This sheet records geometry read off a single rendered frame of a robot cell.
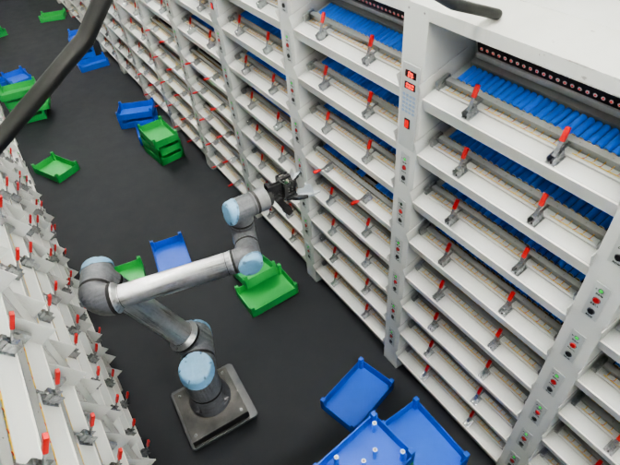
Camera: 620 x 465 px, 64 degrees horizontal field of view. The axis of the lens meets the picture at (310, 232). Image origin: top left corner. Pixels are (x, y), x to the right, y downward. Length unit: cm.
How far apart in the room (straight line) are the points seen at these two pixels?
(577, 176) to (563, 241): 19
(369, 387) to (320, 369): 26
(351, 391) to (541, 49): 178
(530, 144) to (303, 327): 172
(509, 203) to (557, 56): 44
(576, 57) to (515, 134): 26
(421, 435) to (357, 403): 37
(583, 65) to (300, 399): 188
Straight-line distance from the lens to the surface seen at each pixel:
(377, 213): 198
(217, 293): 295
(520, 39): 127
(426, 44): 146
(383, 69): 167
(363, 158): 191
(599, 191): 127
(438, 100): 151
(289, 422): 246
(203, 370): 221
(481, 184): 152
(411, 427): 226
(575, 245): 140
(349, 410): 246
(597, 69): 117
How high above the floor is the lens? 221
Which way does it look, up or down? 44 degrees down
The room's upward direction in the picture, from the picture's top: 5 degrees counter-clockwise
